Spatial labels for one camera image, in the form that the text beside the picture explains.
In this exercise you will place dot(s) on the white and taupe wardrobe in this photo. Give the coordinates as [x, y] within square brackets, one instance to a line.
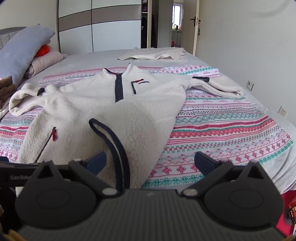
[104, 34]

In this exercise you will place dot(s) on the grey-blue pillow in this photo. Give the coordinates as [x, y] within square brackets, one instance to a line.
[20, 49]

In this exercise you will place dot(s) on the grey quilted headboard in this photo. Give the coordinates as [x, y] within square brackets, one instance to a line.
[9, 36]

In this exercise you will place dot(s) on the bed with grey sheet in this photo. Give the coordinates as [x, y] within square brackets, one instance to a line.
[87, 60]

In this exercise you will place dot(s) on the patterned striped blanket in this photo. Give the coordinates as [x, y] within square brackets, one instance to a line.
[219, 129]

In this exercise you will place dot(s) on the beige cloth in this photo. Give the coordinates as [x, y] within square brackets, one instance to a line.
[152, 55]

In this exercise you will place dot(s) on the white door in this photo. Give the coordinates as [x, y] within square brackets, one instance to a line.
[188, 37]

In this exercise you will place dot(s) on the pink folded pillow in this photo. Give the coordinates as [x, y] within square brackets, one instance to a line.
[46, 60]

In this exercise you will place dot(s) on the window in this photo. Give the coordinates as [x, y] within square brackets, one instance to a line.
[177, 16]

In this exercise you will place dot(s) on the brown clothes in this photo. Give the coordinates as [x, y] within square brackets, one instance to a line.
[7, 90]

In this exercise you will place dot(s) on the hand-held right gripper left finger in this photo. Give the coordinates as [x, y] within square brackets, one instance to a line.
[98, 161]

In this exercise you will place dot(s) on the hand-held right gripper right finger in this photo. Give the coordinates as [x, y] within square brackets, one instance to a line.
[203, 161]

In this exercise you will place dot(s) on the plain white wall socket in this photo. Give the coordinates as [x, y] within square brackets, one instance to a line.
[282, 111]

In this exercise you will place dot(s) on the red cloth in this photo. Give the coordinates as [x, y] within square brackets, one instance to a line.
[288, 195]

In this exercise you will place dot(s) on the wall socket with dark centre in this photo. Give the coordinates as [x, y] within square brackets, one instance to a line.
[250, 85]

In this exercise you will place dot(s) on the white fleece sweater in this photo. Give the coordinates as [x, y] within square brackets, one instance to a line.
[92, 99]

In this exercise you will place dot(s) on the open closet shelf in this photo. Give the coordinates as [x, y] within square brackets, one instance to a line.
[145, 27]

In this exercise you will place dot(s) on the orange plush toy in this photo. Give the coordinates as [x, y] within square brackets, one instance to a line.
[43, 50]

